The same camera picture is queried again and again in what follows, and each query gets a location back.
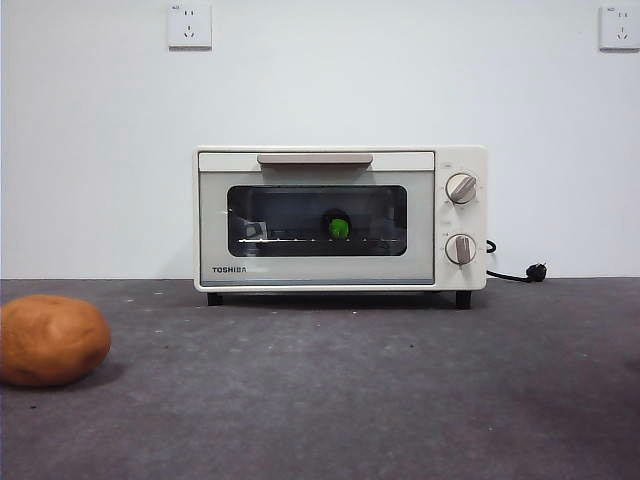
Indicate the purple eggplant with green stem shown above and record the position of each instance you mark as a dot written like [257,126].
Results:
[338,228]

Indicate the white wall socket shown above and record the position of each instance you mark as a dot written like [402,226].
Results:
[190,27]
[620,27]

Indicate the cream oven timer knob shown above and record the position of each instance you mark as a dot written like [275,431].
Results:
[460,248]

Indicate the cream oven temperature knob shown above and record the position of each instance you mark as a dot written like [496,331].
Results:
[461,188]

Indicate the brown potato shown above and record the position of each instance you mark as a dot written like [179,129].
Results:
[50,340]

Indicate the cream Toshiba toaster oven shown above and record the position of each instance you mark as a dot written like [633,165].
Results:
[462,285]

